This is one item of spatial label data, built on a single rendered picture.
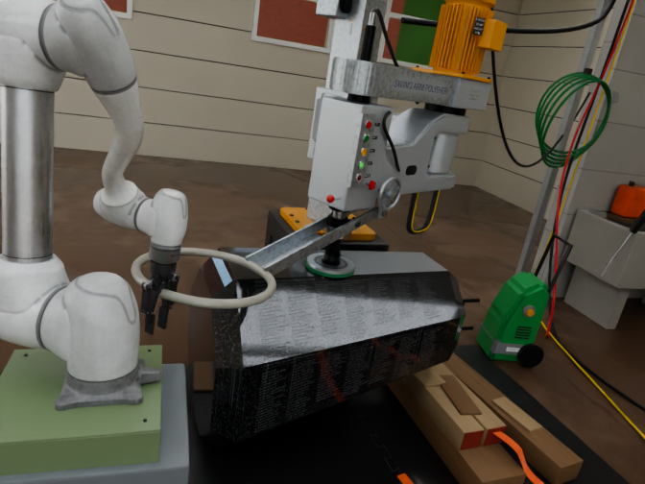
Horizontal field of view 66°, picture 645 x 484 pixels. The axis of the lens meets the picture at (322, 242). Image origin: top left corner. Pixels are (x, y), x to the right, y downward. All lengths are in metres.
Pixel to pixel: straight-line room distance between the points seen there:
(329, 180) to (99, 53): 1.13
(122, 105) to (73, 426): 0.69
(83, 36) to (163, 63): 6.88
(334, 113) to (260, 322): 0.86
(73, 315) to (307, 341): 1.04
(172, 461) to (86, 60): 0.87
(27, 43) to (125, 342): 0.64
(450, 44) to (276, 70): 5.84
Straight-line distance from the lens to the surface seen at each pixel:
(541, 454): 2.77
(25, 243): 1.27
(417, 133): 2.30
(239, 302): 1.57
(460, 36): 2.50
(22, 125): 1.23
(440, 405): 2.57
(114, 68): 1.15
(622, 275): 4.50
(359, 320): 2.12
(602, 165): 4.88
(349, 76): 1.93
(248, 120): 8.14
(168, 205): 1.46
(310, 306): 2.04
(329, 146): 2.01
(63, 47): 1.15
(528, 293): 3.47
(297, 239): 2.07
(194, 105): 8.04
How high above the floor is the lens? 1.67
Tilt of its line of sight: 19 degrees down
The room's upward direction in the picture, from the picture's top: 9 degrees clockwise
